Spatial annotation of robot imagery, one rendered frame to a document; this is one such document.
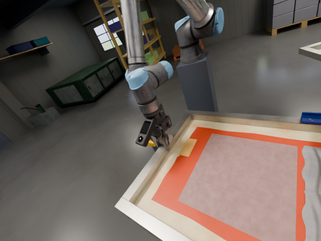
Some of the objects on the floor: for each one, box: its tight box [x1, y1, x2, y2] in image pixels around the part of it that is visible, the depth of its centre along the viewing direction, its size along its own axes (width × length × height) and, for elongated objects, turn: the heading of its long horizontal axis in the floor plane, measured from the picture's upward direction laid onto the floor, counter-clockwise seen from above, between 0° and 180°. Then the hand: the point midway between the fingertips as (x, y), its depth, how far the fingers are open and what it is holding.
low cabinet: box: [45, 57, 125, 108], centre depth 593 cm, size 212×185×80 cm
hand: (163, 148), depth 71 cm, fingers closed on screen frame, 4 cm apart
